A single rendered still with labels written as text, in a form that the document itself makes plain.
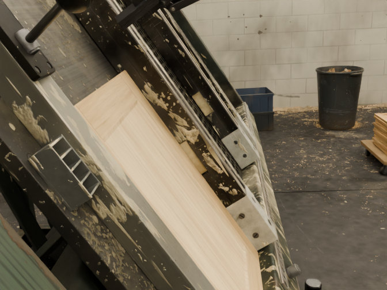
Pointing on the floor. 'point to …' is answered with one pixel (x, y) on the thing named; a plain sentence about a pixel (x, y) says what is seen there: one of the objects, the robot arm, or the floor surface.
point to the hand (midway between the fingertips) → (136, 10)
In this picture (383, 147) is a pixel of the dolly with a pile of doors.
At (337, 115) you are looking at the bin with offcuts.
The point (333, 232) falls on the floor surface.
